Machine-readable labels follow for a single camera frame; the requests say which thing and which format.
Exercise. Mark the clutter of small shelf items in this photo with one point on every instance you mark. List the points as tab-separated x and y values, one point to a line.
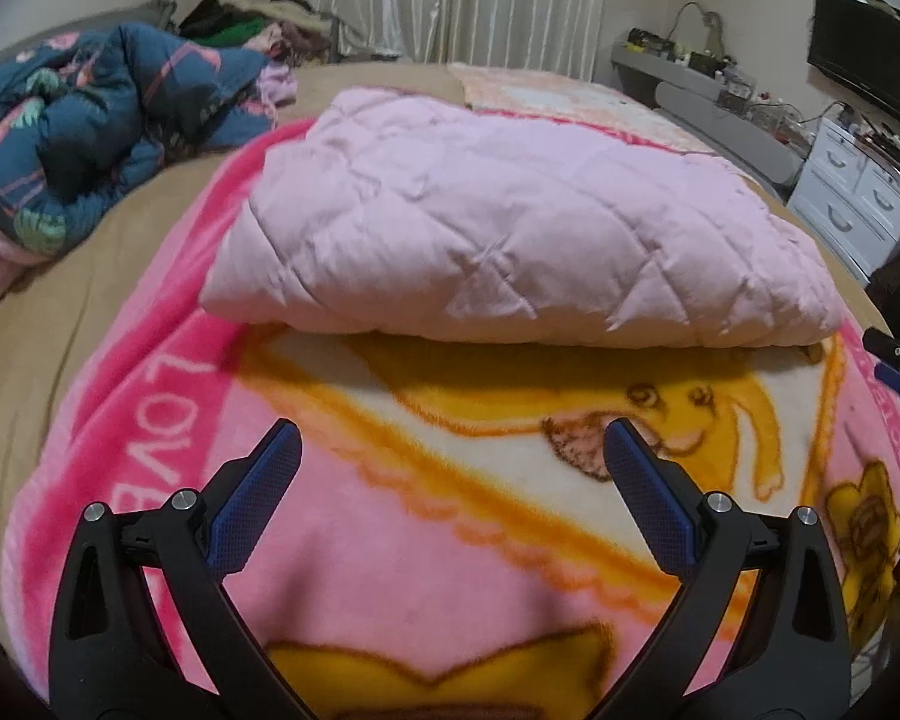
735	82

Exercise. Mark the pile of dark clothes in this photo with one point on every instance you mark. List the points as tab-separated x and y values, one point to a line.
232	22

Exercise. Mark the black flat television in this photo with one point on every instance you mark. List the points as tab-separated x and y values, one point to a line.
870	52

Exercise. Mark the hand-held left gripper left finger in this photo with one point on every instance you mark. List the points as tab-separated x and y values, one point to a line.
259	484

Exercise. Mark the white drawer cabinet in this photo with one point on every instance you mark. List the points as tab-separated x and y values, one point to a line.
840	187

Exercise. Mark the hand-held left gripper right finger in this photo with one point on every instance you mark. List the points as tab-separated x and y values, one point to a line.
645	484

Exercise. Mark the grey headboard shelf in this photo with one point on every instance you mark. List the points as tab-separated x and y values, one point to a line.
750	139

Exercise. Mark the bed with tan sheet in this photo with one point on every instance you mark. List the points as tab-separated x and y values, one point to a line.
105	262

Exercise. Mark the light pink quilted cover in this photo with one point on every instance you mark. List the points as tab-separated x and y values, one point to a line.
495	225

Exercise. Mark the cream pleated curtain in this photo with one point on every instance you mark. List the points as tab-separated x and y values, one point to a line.
495	0

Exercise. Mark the pink printed fleece blanket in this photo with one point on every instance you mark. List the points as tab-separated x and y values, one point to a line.
420	540

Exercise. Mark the peach floral cloth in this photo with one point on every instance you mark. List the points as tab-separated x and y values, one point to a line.
555	97

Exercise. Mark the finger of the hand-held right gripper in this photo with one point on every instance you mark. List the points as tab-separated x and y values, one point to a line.
891	351

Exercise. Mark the blue patterned comforter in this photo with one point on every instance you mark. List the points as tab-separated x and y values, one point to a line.
82	127

